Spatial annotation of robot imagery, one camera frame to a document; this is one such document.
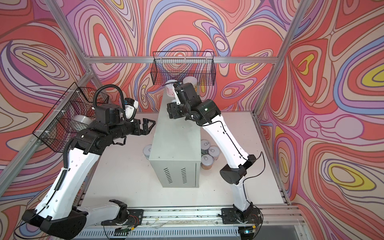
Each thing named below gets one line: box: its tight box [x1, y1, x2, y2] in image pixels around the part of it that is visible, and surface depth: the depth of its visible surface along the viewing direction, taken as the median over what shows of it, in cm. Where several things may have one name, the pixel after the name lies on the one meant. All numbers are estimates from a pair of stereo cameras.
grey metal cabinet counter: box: [148, 97, 201, 188], surface depth 64 cm
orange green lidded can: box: [183, 76, 198, 93], surface depth 79 cm
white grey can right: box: [208, 145, 221, 160], surface depth 93 cm
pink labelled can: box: [165, 79, 178, 98], surface depth 80 cm
